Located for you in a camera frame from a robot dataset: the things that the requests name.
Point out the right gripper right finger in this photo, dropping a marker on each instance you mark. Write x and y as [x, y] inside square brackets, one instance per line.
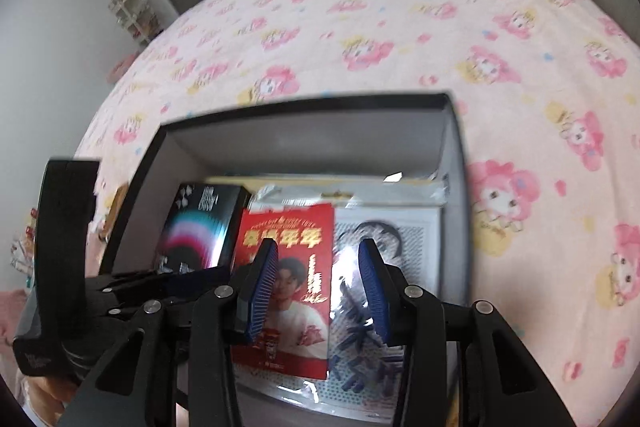
[500, 383]

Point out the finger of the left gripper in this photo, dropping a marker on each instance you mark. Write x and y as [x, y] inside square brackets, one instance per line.
[166, 283]
[170, 299]

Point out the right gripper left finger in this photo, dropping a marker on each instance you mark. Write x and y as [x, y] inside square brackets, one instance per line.
[134, 383]

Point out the red envelope with man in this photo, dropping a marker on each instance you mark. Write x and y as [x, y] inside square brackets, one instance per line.
[295, 338]

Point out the black screen protector box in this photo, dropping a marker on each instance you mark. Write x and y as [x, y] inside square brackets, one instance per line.
[201, 228]

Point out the colourful printed card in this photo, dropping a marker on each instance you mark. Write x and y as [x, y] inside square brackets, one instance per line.
[22, 251]

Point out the silver bagged diamond painting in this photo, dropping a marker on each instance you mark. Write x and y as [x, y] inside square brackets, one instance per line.
[345, 252]

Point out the black cardboard box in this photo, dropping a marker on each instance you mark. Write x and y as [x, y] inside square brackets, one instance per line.
[392, 166]

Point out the white shelf rack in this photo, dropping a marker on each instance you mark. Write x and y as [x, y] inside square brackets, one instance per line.
[138, 18]

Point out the pink cartoon blanket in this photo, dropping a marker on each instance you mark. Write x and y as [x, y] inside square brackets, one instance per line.
[548, 95]

